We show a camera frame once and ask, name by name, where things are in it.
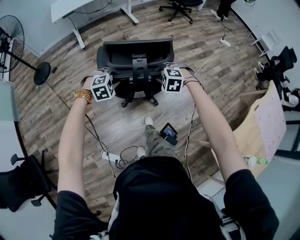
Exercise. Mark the black power adapter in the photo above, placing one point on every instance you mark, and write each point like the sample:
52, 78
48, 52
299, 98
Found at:
54, 69

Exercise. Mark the person's right white shoe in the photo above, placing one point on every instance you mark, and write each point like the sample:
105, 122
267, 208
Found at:
148, 120

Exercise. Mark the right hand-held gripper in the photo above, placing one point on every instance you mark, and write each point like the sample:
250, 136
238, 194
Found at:
173, 82

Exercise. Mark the green bottle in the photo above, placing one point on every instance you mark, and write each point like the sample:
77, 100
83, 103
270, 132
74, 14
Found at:
259, 160

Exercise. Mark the light wooden table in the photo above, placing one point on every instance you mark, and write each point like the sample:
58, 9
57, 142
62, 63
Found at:
248, 131

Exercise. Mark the person's right forearm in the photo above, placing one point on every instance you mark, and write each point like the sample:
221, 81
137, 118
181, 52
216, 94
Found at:
211, 122

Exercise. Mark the black mesh chair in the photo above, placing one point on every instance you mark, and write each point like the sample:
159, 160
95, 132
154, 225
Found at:
122, 56

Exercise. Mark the black standing fan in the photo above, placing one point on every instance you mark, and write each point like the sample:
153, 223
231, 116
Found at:
42, 73

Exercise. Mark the person's white shoe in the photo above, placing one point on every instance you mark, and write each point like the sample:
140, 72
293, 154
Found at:
148, 120
141, 152

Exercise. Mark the black screen device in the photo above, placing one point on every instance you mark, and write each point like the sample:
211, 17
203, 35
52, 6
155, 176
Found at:
169, 132

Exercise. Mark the person's black t-shirt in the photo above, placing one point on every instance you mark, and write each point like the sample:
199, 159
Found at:
159, 199

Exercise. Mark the white folding stool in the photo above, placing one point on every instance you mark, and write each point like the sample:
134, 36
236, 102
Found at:
270, 37

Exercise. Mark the person's right hand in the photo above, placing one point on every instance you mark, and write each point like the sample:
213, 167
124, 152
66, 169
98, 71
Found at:
188, 76

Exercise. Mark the person's camouflage trousers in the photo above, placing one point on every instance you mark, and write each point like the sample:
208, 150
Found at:
157, 143

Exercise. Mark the person's left hand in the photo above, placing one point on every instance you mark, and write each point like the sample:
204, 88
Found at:
87, 84

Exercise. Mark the white desk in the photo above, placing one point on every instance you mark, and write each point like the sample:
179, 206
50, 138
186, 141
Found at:
68, 8

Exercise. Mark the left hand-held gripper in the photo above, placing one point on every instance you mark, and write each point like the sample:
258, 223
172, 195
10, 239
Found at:
103, 87

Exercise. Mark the person's left forearm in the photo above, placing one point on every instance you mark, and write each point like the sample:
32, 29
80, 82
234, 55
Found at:
70, 140

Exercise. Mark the black office chair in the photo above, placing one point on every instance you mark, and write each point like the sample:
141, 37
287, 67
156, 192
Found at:
287, 55
180, 9
21, 185

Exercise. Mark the person's left white shoe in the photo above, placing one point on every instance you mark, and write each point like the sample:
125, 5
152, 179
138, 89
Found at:
141, 152

